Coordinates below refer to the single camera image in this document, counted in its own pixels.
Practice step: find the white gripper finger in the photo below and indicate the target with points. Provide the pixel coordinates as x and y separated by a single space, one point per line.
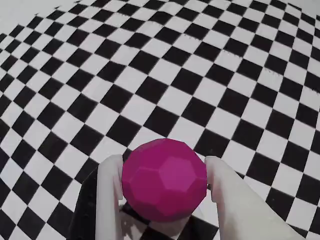
232 205

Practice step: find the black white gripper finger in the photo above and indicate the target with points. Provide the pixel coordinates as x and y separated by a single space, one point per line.
107 200

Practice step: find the pink faceted ball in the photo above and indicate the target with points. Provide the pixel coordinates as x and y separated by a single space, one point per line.
165 180

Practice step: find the black white checkered table sheet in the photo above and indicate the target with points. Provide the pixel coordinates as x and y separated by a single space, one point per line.
160 75

